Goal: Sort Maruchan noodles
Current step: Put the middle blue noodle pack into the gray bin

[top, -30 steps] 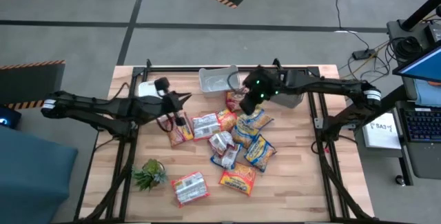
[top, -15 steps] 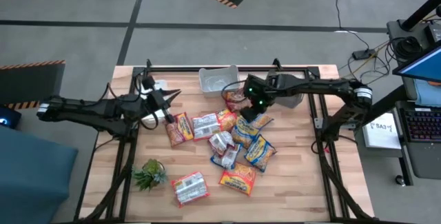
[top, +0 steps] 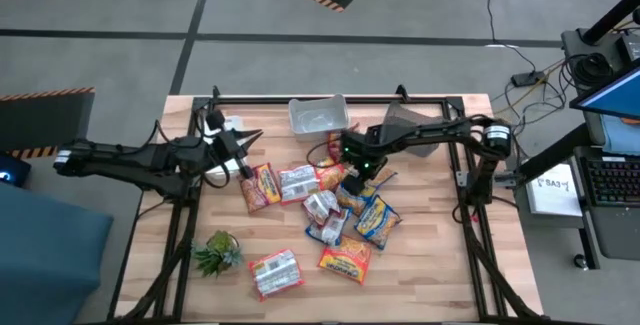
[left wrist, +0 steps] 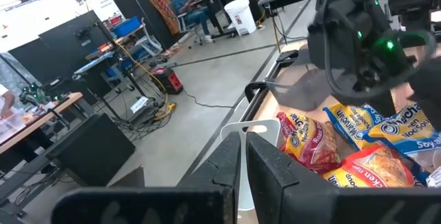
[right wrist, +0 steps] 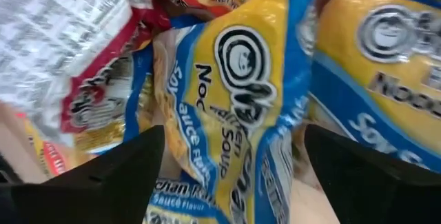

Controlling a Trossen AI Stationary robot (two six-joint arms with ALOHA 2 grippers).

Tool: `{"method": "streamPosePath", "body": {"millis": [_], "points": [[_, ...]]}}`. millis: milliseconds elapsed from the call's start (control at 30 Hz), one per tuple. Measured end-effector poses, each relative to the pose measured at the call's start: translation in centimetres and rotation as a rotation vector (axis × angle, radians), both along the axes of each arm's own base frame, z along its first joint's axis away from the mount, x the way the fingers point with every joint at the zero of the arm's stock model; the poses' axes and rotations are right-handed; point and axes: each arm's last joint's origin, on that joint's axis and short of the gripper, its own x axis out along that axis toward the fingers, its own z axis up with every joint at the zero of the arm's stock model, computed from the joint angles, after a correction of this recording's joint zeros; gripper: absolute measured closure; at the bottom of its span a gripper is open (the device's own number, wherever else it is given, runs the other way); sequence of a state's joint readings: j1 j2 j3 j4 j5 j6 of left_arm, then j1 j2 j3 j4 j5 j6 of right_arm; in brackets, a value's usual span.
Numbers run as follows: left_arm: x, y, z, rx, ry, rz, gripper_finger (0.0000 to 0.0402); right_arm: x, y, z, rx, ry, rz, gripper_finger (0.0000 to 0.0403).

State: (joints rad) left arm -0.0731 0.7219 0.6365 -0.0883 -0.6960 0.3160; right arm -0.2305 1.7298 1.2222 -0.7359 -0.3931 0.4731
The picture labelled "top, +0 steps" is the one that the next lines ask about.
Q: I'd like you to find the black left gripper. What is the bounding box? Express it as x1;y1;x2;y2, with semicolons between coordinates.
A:
205;109;264;165

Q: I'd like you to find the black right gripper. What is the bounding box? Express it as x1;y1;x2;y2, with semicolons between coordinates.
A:
341;132;389;197

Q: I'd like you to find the orange Maruchan ramen pack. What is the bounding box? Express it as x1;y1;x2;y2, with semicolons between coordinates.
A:
326;132;347;164
247;248;306;303
277;164;322;207
317;162;350;192
317;234;373;286
239;162;283;215

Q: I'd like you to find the red clear snack bag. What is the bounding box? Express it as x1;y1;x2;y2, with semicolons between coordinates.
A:
301;189;342;227

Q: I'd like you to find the dark grey bin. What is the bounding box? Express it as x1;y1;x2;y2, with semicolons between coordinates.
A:
382;100;442;159

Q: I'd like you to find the small green succulent plant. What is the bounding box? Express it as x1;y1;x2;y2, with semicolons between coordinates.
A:
190;229;245;279

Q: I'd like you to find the white paper sheet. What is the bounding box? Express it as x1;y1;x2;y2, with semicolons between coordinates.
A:
524;162;585;217

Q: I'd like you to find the black power strip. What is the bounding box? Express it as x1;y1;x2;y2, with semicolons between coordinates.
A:
510;70;547;88

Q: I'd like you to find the black equipment cart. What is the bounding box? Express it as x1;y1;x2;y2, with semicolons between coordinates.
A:
513;119;640;272

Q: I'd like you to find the blue sofa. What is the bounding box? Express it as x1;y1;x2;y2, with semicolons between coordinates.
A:
0;181;115;325

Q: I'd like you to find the black device with blue light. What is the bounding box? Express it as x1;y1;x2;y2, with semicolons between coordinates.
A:
0;151;32;189

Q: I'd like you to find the black keyboard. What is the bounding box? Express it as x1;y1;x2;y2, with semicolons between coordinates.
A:
579;156;640;210

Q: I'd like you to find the grey computer box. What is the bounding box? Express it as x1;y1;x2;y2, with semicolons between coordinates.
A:
559;27;640;97

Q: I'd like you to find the computer monitor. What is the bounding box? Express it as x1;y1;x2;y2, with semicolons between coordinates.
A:
569;63;640;122

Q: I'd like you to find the black pole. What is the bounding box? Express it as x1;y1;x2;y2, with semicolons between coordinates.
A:
579;0;640;46

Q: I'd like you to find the black metal table frame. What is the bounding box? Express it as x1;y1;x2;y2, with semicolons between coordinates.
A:
113;84;544;325

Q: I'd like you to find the black floor cable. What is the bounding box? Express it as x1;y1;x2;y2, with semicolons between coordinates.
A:
486;0;538;74

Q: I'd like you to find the coiled black cable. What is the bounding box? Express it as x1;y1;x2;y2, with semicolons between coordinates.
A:
573;52;615;86

